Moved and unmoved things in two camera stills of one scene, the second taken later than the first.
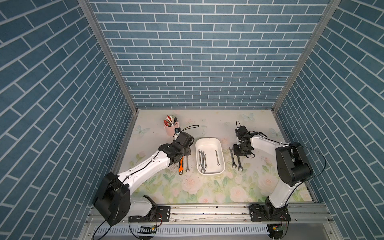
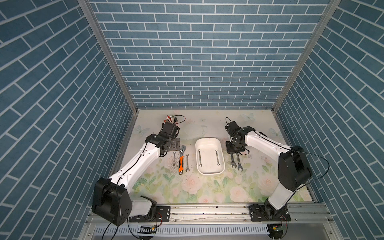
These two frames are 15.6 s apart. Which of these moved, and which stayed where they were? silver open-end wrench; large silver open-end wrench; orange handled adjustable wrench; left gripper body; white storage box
Moved: left gripper body
Stayed: silver open-end wrench; orange handled adjustable wrench; large silver open-end wrench; white storage box
